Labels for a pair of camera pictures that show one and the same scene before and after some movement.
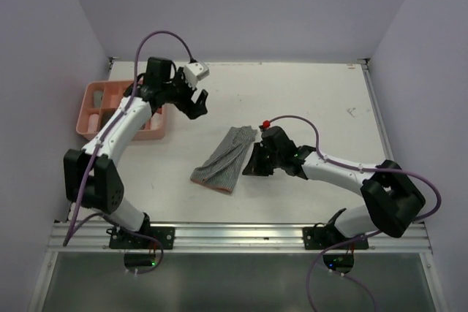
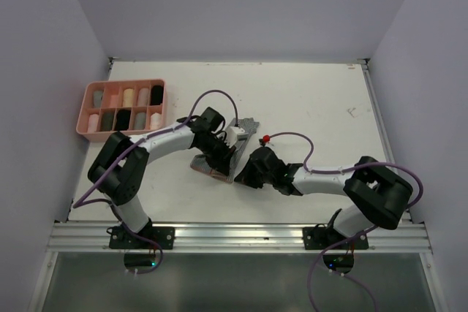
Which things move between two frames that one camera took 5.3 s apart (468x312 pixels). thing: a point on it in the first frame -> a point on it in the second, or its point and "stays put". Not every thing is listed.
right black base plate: [320, 237] stays put
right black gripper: [254, 166] -> [245, 176]
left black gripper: [192, 110] -> [221, 162]
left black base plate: [120, 240] stays put
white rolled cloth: [156, 121] stays put
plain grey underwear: [97, 98] stays put
